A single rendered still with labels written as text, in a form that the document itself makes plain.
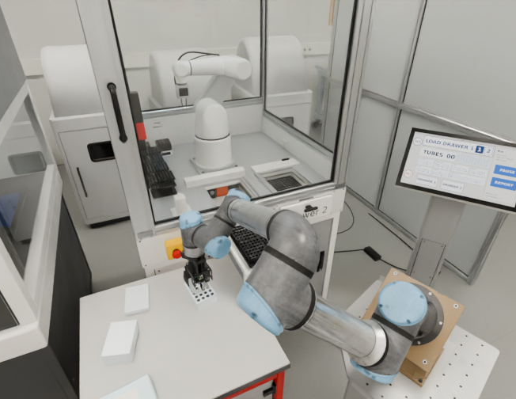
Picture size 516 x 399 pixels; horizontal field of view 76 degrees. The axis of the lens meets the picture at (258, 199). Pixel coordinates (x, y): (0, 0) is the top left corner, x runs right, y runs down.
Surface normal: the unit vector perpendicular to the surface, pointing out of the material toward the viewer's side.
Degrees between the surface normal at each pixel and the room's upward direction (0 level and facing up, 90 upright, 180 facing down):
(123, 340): 0
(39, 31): 90
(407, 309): 33
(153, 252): 90
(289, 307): 74
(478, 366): 0
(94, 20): 90
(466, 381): 0
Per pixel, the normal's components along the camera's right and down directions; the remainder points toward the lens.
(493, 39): -0.91, 0.22
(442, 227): -0.48, 0.47
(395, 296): -0.39, -0.51
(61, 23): 0.40, 0.48
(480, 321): 0.00, -0.85
